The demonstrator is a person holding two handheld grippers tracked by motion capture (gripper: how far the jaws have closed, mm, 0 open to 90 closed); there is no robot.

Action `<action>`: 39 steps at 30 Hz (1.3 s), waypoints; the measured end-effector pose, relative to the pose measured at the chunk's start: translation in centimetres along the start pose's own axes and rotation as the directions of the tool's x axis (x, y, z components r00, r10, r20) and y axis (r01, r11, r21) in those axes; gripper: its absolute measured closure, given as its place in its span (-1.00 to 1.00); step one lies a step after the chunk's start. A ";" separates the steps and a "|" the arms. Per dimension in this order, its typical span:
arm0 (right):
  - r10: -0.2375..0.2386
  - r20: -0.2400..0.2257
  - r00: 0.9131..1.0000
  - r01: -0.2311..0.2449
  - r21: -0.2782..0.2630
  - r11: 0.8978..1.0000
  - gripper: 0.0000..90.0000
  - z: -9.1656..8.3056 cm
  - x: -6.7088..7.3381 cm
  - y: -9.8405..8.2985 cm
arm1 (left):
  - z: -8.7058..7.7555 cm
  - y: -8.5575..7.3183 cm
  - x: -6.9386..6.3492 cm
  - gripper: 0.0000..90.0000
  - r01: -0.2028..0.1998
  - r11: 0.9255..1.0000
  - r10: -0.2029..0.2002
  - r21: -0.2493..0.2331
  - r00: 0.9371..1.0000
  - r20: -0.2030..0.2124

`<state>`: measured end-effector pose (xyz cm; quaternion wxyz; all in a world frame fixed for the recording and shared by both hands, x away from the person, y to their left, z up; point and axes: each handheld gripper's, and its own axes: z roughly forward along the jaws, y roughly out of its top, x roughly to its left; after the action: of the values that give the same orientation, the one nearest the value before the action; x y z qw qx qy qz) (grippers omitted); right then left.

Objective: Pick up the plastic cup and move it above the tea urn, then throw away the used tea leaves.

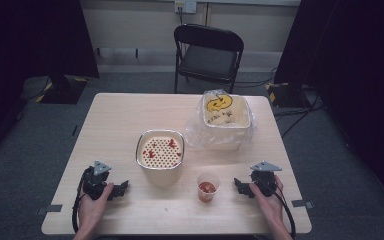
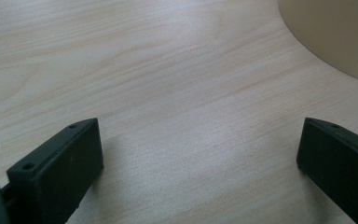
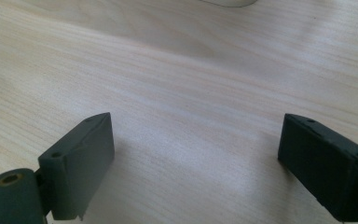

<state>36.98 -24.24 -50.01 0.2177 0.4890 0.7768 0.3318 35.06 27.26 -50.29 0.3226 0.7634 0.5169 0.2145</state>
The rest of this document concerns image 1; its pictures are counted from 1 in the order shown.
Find person's left hand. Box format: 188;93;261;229
78;182;115;230

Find clear plastic cup, red contents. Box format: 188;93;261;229
196;172;221;203

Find person's right hand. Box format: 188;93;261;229
249;175;286;228

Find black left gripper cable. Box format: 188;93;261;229
71;168;93;234

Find black floor cable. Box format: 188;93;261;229
273;99;326;138

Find black folding chair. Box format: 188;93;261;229
173;23;245;95

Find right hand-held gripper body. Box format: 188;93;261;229
249;161;283;198

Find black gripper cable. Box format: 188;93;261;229
71;168;93;234
261;178;297;240

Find grey table edge bracket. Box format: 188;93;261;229
291;199;315;210
35;204;64;216

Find white wall outlet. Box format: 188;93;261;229
174;0;198;15

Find black curtain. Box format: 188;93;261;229
0;0;100;168
274;0;384;211

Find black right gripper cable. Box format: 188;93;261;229
261;178;297;240

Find black stand base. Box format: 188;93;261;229
265;82;312;109
40;74;88;105

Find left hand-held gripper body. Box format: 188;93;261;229
81;160;113;201

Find beige container with perforated strainer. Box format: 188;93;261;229
135;128;186;188

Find white trash bin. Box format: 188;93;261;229
201;94;252;152

